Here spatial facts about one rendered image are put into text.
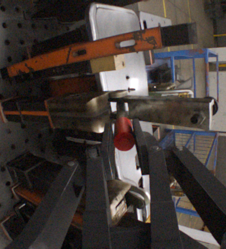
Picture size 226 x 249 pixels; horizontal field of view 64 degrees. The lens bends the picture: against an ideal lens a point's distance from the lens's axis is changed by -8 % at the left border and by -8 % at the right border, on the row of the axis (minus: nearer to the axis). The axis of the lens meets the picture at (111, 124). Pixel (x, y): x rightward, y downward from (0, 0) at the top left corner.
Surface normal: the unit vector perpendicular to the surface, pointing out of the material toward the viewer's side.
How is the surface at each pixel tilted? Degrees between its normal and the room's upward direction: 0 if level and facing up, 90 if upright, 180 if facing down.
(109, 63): 90
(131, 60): 0
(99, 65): 90
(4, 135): 0
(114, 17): 0
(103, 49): 90
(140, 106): 99
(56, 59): 90
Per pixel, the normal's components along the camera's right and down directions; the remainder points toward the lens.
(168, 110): -0.67, 0.35
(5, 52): 0.82, 0.07
